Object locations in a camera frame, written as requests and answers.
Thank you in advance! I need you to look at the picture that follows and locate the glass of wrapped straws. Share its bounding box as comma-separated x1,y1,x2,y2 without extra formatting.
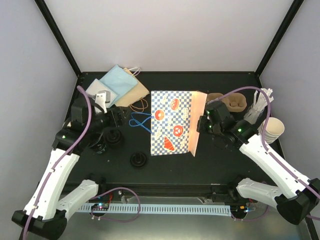
244,90,268,125

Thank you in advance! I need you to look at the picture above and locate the brown kraft paper bag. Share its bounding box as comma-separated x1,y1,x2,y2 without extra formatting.
115,67,150,113

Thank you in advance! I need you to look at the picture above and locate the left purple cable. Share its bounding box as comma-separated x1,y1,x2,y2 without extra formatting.
21,85,93,240

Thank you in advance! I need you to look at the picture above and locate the left circuit board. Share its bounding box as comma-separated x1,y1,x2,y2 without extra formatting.
91,203,110,211

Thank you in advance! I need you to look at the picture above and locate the blue slotted cable duct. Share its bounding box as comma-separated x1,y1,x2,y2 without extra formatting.
94,203,231,217

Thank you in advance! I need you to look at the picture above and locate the brown pulp cup carrier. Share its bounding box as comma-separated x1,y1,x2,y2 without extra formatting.
206,92,247,113

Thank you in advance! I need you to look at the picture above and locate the circuit board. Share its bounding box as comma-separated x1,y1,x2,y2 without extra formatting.
230,205,256,214
91,203,110,211

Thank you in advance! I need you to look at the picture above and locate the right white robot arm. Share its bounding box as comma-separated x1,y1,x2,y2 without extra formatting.
197,100,320,225

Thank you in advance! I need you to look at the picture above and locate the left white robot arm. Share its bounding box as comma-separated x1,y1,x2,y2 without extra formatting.
11,97,128,240

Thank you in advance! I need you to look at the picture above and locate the white napkin pack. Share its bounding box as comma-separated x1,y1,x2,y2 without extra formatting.
85,79,118,108

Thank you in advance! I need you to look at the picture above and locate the right paper cup stack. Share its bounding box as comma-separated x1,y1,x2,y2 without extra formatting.
264,117,285,144

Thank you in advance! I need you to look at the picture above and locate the checkered pastry paper bag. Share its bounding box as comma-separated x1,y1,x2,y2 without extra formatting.
128,90,208,158

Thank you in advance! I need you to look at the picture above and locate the purple cable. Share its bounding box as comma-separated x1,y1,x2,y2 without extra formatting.
21,85,93,240
212,86,320,198

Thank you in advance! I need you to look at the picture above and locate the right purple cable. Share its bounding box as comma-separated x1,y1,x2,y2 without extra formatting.
212,86,320,198

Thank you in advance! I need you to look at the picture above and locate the light blue paper bag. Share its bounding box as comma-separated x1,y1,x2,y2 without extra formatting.
99,65,138,105

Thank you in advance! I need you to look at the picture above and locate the right circuit board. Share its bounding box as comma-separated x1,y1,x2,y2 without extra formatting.
230,205,256,214

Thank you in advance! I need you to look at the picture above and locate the black cup lid front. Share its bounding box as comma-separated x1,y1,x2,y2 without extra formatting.
130,151,148,169

